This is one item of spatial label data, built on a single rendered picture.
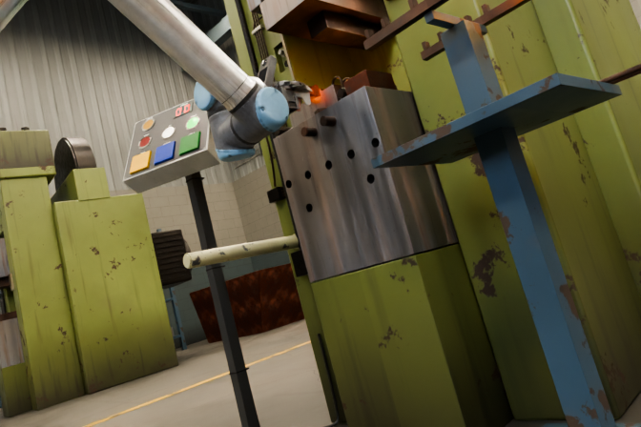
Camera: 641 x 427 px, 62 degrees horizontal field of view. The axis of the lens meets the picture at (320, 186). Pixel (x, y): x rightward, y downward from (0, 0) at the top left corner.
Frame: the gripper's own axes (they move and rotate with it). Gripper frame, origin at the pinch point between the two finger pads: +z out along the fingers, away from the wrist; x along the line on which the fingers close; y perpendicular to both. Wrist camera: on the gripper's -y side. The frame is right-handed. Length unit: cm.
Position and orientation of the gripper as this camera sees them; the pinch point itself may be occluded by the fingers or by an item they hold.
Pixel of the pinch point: (306, 91)
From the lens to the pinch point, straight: 158.4
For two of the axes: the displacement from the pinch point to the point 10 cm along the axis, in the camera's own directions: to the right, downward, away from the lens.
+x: 6.8, -3.0, -6.7
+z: 6.8, -0.7, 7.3
